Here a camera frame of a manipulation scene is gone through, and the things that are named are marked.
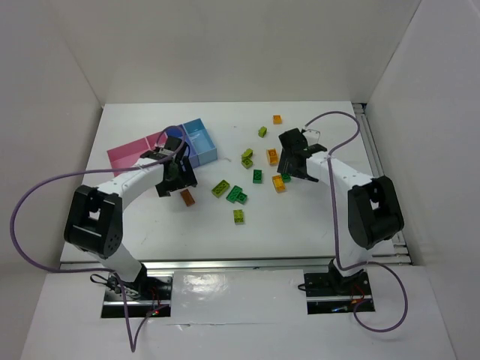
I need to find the aluminium rail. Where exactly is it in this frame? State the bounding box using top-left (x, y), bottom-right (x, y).
top-left (61, 254), bottom-right (412, 271)
top-left (352, 103), bottom-right (410, 257)

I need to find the dark green lego plate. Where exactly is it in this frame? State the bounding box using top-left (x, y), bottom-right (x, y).
top-left (226, 185), bottom-right (248, 205)

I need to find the yellow rounded lego brick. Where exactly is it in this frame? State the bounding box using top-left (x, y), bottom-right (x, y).
top-left (266, 148), bottom-right (279, 166)

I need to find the purple cable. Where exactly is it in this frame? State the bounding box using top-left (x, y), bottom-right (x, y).
top-left (10, 124), bottom-right (188, 353)
top-left (303, 110), bottom-right (409, 332)

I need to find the lime lego brick top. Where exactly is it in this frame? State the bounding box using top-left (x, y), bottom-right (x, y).
top-left (258, 127), bottom-right (267, 138)

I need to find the purple-blue bin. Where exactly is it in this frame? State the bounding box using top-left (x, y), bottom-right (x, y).
top-left (166, 124), bottom-right (200, 169)

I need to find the small pink bin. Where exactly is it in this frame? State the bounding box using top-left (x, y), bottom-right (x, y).
top-left (145, 132), bottom-right (168, 150)

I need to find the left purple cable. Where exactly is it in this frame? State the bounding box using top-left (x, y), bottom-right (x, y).
top-left (10, 124), bottom-right (188, 353)

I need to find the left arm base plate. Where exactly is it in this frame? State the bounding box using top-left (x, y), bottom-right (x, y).
top-left (100, 275), bottom-right (173, 319)

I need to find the lime lego brick upper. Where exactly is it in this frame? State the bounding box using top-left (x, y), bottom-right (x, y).
top-left (241, 148), bottom-right (253, 158)

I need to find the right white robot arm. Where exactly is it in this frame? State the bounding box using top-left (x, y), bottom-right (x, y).
top-left (278, 128), bottom-right (404, 293)

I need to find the large pink bin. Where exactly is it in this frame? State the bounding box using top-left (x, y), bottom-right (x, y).
top-left (106, 138), bottom-right (151, 176)

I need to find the brown lego brick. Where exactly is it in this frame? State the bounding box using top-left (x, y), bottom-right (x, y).
top-left (180, 189), bottom-right (195, 207)

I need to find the small green lego brick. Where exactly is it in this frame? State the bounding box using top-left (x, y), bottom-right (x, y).
top-left (281, 173), bottom-right (291, 183)

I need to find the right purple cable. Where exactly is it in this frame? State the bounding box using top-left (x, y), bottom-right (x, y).
top-left (303, 110), bottom-right (409, 332)

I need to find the lime lego brick curved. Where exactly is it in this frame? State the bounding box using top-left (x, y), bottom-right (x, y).
top-left (233, 209), bottom-right (245, 225)

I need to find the lime lego brick lower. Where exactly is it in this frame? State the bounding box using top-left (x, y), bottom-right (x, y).
top-left (241, 157), bottom-right (253, 169)

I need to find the long lime lego brick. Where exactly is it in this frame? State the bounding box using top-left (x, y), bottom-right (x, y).
top-left (211, 180), bottom-right (230, 198)

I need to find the light blue bin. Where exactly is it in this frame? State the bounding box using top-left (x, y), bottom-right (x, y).
top-left (182, 118), bottom-right (218, 168)

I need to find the aluminium rail front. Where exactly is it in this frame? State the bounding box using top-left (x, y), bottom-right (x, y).
top-left (61, 254), bottom-right (412, 271)

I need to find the aluminium rail right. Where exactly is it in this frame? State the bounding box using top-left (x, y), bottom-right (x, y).
top-left (352, 103), bottom-right (410, 257)

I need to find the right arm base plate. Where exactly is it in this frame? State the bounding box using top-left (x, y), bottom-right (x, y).
top-left (297, 271), bottom-right (375, 315)

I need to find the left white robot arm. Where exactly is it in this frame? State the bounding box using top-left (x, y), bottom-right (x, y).
top-left (64, 136), bottom-right (197, 292)

